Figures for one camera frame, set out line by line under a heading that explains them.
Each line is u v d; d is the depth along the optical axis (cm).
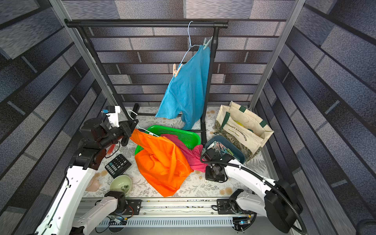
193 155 81
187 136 94
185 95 72
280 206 40
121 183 79
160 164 73
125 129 57
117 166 85
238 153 88
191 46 62
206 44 73
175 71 59
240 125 81
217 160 67
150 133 65
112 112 58
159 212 73
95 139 48
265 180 44
